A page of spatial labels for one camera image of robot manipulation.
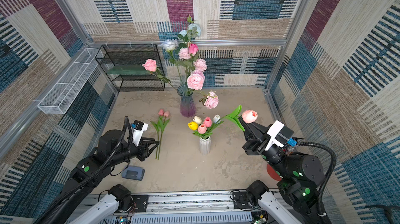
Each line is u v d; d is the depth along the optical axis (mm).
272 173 833
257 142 430
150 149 638
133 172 801
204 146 792
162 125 992
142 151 577
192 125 650
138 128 580
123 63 1058
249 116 407
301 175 355
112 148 488
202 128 627
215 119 674
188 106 1085
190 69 794
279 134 350
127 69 949
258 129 428
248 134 466
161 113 1045
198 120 688
